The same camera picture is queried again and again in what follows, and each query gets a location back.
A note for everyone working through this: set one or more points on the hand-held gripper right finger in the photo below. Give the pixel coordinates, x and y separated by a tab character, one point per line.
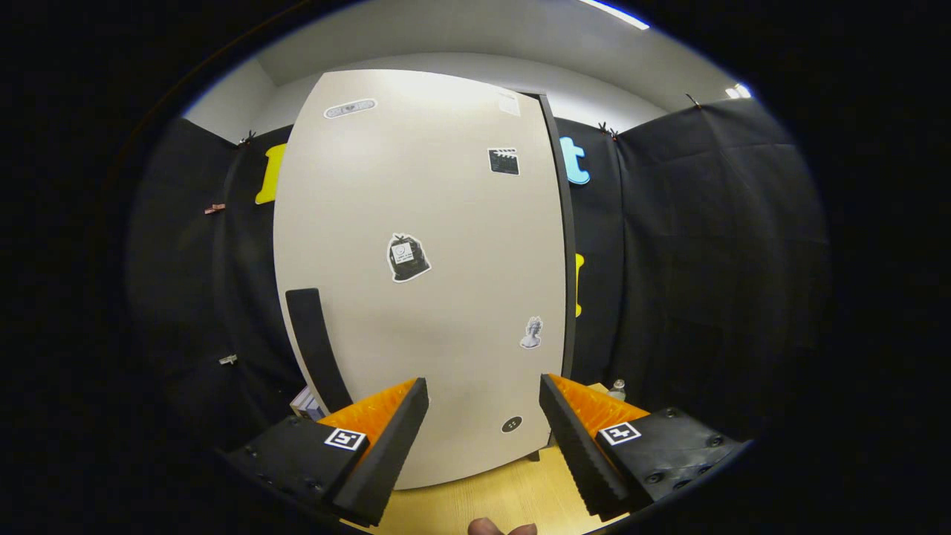
576	453

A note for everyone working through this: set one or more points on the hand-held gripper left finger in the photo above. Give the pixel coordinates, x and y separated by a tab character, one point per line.
390	453

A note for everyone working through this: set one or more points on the beige shoe cabinet door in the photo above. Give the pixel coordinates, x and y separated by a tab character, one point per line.
446	334

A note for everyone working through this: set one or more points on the grey shoe cabinet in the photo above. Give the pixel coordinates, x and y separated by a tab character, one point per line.
571	260

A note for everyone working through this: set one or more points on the small green bottle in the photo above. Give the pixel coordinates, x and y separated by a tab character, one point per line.
617	389

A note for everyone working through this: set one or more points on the white book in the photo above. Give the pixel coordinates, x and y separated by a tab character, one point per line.
303	401

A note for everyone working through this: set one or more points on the black backdrop cloth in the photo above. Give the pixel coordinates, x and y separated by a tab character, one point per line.
706	260

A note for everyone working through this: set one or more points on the red clip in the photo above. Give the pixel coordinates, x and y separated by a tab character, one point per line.
215	208

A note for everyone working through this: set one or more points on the small ceiling light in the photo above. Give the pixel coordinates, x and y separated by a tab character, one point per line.
738	91

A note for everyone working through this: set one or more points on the long ceiling light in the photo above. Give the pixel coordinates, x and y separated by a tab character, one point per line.
617	15

